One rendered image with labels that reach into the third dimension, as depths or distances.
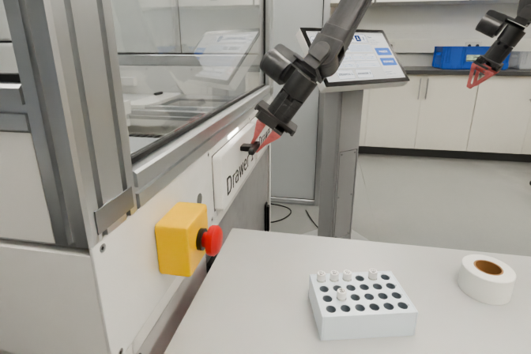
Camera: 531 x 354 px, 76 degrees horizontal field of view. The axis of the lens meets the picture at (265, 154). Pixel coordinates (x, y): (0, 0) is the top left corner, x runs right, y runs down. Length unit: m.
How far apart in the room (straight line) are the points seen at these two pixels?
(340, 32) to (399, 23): 3.63
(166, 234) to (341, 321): 0.24
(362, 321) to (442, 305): 0.15
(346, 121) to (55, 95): 1.49
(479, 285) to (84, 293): 0.52
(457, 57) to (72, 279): 3.80
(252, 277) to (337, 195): 1.26
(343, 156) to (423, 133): 2.17
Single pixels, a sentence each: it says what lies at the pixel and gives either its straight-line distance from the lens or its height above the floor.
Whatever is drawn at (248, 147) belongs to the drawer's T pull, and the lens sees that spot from 0.74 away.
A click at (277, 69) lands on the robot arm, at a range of 0.74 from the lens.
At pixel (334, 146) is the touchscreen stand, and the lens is 1.71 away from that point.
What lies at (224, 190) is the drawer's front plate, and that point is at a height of 0.86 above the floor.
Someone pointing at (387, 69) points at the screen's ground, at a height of 1.01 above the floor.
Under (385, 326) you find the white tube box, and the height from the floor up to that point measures 0.78.
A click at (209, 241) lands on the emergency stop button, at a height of 0.88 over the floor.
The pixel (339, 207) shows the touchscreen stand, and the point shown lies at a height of 0.31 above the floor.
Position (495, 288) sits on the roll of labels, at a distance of 0.62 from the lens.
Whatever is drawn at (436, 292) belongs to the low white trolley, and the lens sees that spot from 0.62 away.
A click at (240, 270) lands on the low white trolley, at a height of 0.76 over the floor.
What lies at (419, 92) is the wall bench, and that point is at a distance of 3.74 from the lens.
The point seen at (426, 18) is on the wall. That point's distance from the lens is 4.42.
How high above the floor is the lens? 1.12
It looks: 18 degrees down
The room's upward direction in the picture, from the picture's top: straight up
